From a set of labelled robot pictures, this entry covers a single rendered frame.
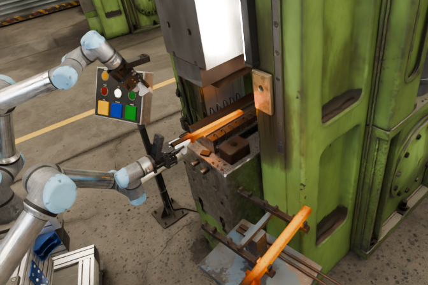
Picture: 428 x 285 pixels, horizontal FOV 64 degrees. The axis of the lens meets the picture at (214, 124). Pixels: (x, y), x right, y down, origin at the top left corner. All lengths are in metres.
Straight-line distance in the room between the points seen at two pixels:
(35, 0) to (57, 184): 8.21
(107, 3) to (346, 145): 5.21
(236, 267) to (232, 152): 0.47
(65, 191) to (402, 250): 1.94
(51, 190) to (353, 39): 1.21
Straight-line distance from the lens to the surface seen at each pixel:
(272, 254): 1.19
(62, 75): 1.28
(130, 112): 1.88
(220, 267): 1.51
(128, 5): 6.28
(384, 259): 2.40
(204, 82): 1.40
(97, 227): 2.78
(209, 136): 1.59
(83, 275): 2.27
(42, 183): 1.26
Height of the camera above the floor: 1.94
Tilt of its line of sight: 35 degrees down
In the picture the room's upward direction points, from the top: 10 degrees counter-clockwise
